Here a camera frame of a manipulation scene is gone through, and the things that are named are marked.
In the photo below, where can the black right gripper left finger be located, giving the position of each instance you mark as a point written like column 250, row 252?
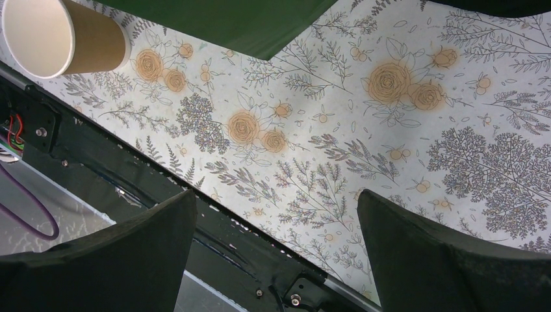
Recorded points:
column 135, row 265

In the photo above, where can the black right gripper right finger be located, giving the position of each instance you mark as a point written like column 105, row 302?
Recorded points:
column 421, row 265

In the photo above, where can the green paper bag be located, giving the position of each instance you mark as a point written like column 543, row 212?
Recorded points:
column 256, row 28

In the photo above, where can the brown paper coffee cup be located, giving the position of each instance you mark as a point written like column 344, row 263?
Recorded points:
column 53, row 38

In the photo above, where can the floral patterned table mat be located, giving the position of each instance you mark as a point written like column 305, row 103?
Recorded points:
column 443, row 111

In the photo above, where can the black cloth bundle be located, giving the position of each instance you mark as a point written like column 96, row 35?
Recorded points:
column 501, row 8

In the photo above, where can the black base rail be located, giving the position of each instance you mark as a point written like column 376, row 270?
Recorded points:
column 240, row 262

